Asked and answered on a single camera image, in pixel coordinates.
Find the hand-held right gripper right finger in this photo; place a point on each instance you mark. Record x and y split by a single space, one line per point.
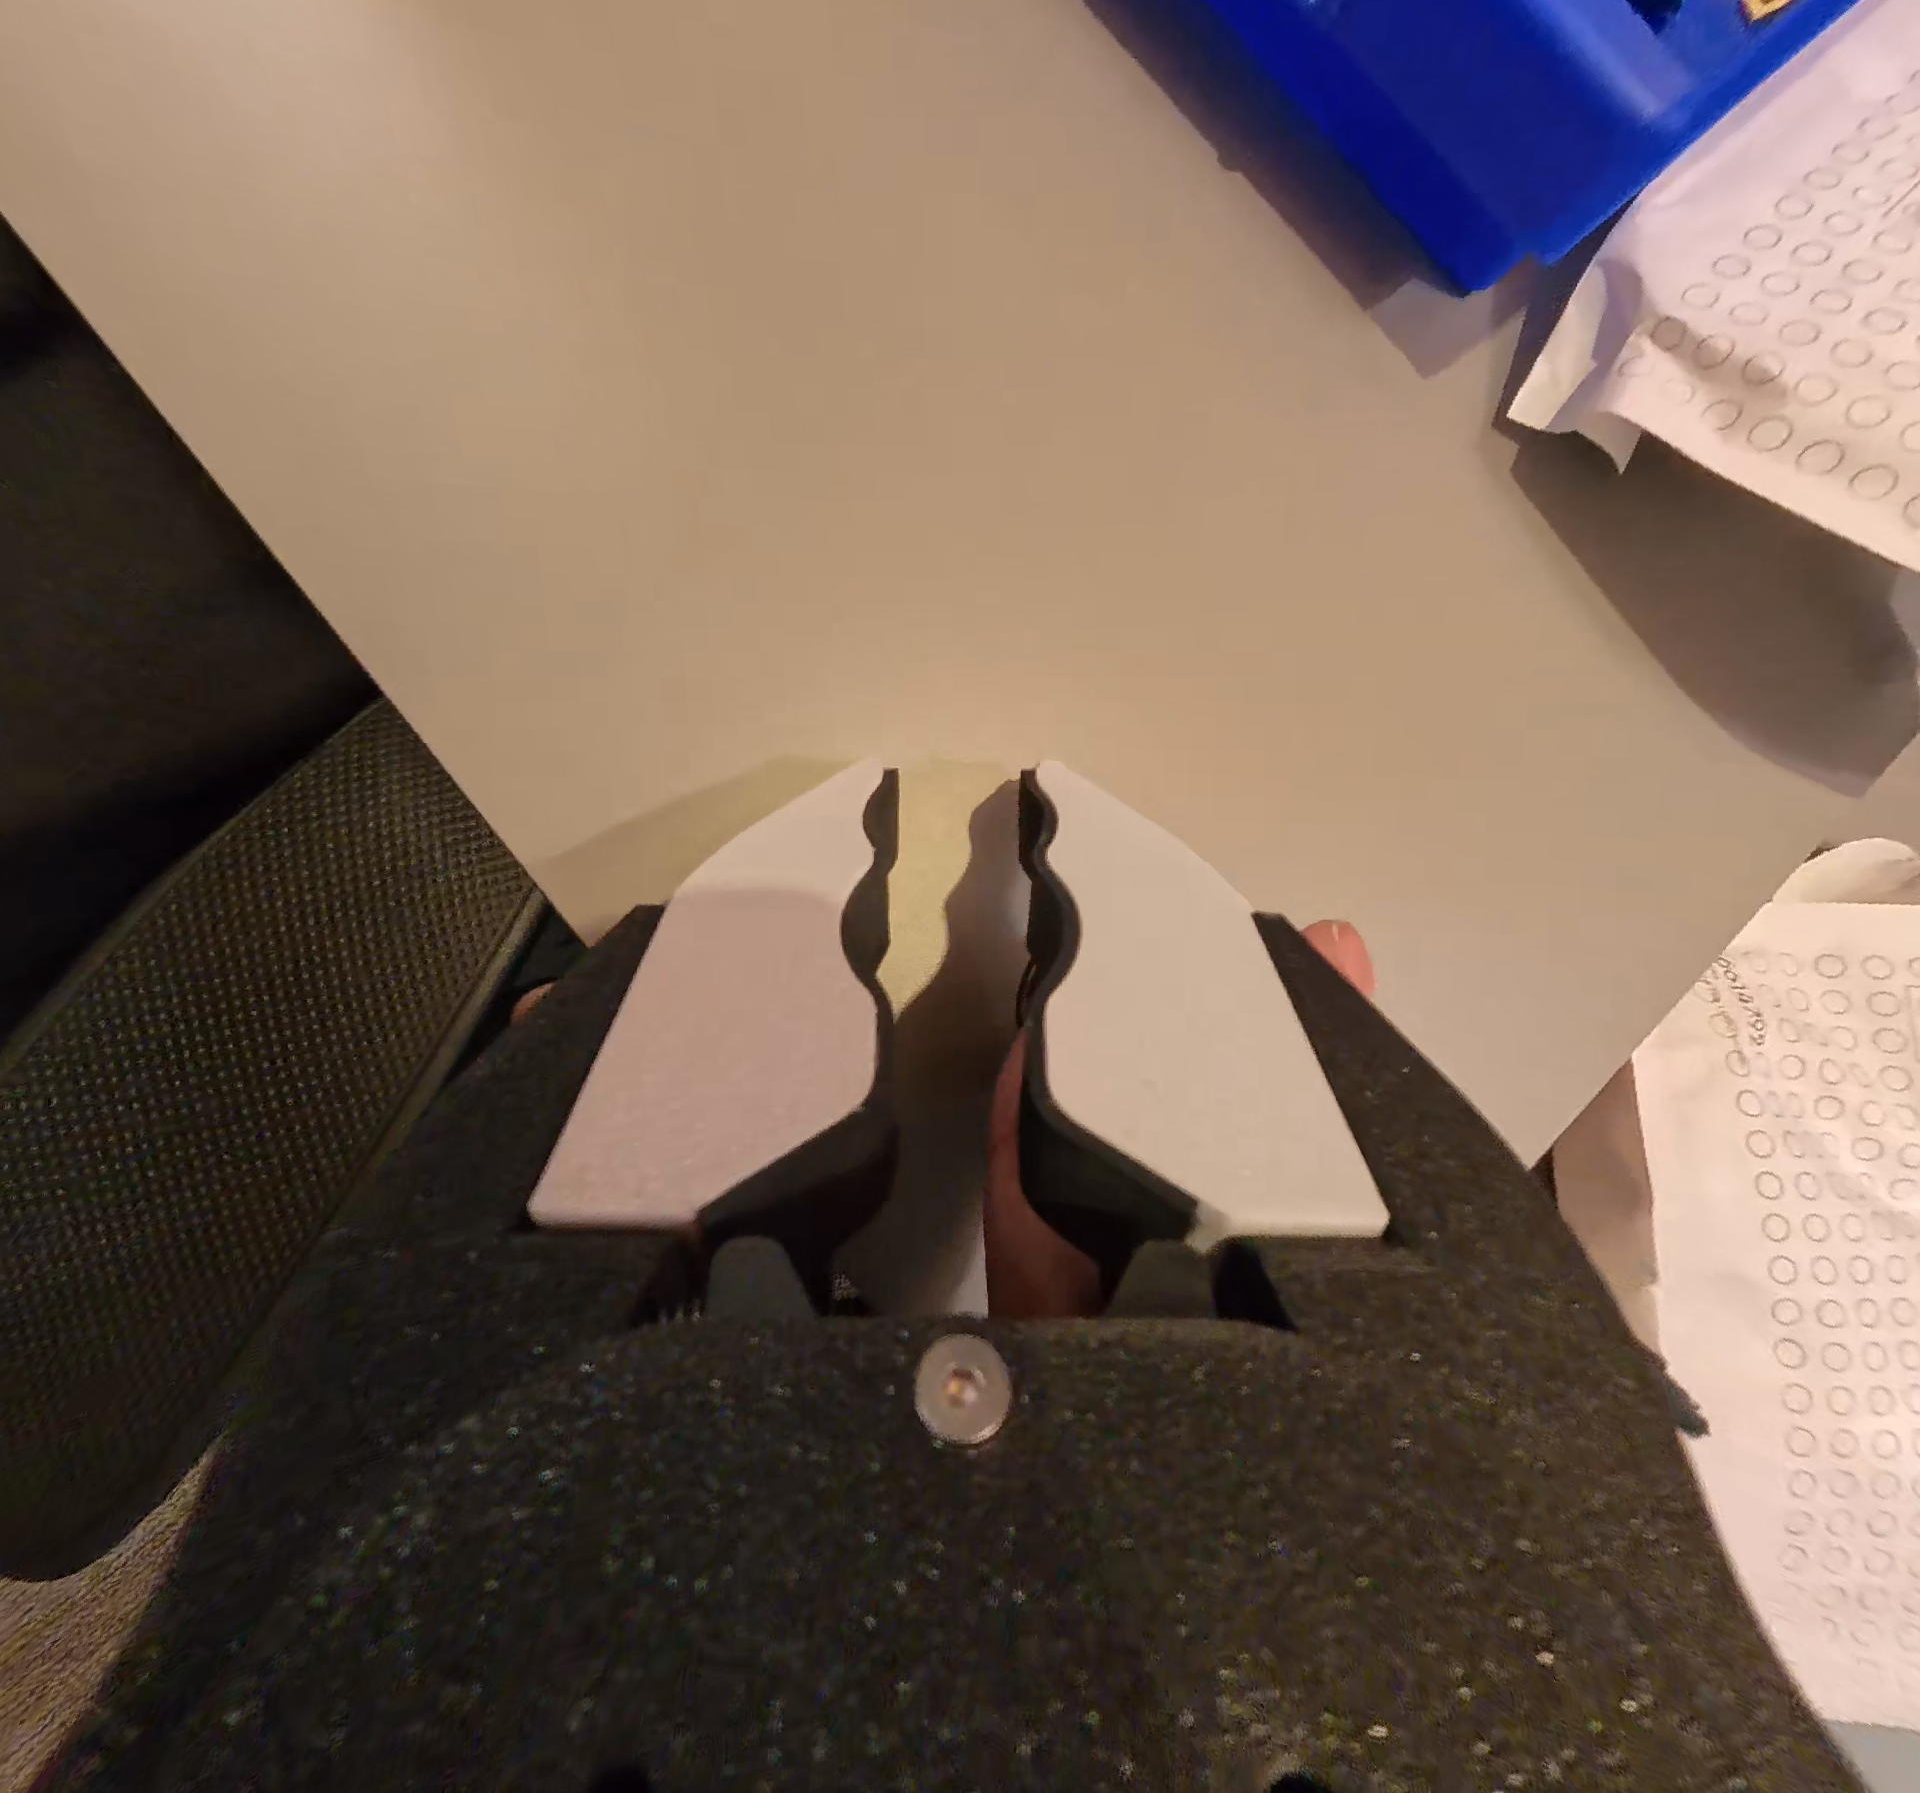
1200 1060

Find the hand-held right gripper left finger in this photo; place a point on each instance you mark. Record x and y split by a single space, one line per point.
721 1060

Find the blue storage bin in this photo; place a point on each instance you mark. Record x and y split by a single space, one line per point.
1424 68

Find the person's right hand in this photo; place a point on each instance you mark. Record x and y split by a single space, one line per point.
1043 1254

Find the white circle-print paper bag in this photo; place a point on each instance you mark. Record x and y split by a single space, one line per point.
1770 323
1801 1223

